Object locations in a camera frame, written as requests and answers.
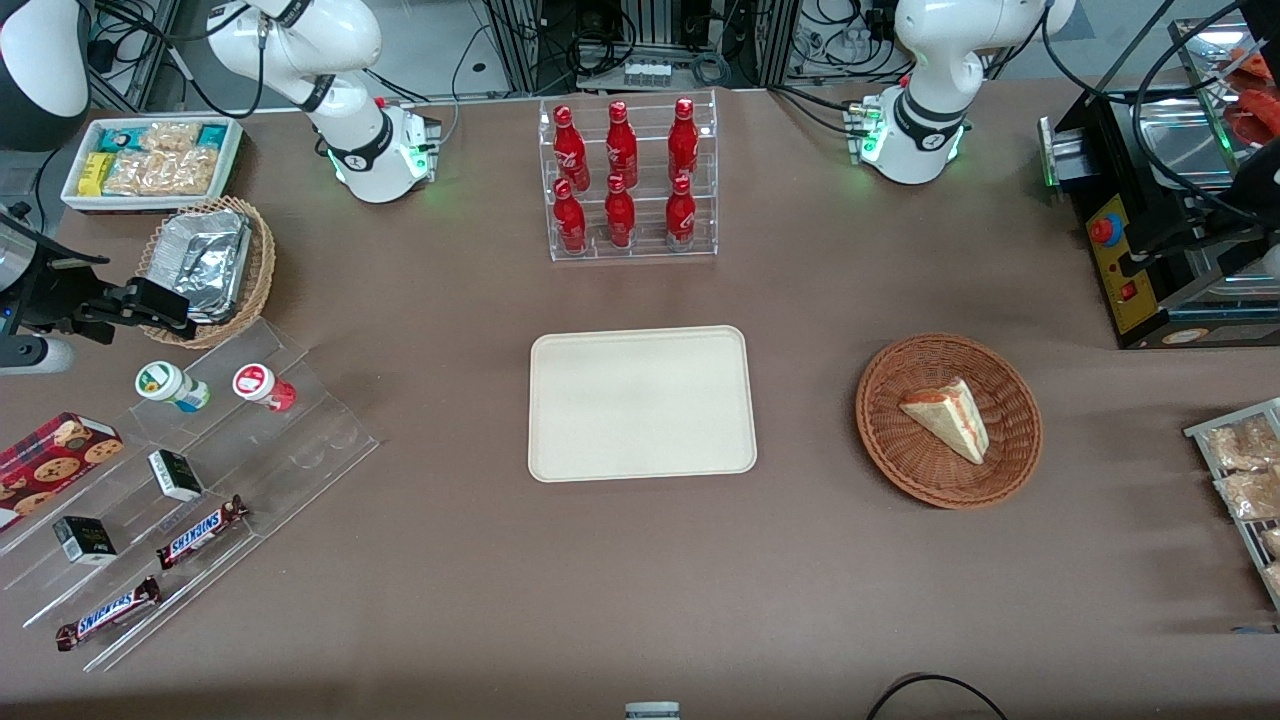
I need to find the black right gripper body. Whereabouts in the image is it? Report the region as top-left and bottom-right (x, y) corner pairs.
(0, 262), (126, 336)

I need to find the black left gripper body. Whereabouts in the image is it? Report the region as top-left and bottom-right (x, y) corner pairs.
(1195, 140), (1280, 246)

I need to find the green gum bottle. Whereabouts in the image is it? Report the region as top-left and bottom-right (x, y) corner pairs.
(135, 361), (212, 413)

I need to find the aluminium foil tray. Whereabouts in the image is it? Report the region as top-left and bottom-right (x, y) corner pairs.
(150, 208), (251, 323)

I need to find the red gum bottle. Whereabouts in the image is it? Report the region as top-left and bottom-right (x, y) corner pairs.
(232, 364), (298, 413)

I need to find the beige serving tray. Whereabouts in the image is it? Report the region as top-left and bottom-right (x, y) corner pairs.
(528, 325), (758, 484)

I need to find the black food warmer cabinet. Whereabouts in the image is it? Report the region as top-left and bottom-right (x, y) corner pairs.
(1040, 0), (1280, 351)

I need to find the wicker basket with foil trays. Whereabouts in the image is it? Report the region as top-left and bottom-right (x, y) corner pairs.
(137, 196), (277, 349)

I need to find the clear cracker bag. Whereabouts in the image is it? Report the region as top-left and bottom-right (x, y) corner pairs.
(140, 122), (201, 153)
(103, 148), (221, 197)

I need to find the small black box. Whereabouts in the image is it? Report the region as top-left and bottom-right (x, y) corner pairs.
(52, 516), (118, 566)
(148, 450), (205, 503)

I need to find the white snack bin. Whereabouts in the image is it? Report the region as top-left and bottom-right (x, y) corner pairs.
(62, 117), (244, 213)

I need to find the red cookie box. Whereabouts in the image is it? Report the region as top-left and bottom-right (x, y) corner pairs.
(0, 412), (125, 531)

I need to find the clear acrylic stepped shelf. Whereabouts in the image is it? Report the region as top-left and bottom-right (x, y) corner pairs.
(0, 318), (381, 673)

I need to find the snickers bar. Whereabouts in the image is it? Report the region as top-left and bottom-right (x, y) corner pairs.
(55, 576), (162, 652)
(156, 495), (250, 571)

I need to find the wrapped triangle sandwich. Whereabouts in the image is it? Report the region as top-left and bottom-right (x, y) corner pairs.
(898, 377), (991, 466)

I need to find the round brown wicker basket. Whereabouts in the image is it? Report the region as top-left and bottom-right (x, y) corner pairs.
(855, 333), (1044, 510)

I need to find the red cola bottle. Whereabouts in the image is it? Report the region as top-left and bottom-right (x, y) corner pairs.
(553, 104), (591, 191)
(665, 174), (697, 251)
(605, 100), (639, 189)
(668, 97), (700, 183)
(604, 174), (637, 249)
(552, 178), (589, 255)

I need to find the clear acrylic bottle rack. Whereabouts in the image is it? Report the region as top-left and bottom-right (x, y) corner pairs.
(538, 88), (719, 263)

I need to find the grey wire rack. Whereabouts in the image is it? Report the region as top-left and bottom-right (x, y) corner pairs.
(1185, 398), (1280, 611)

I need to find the black looped cable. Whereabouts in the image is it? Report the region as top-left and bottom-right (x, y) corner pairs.
(865, 673), (1011, 720)

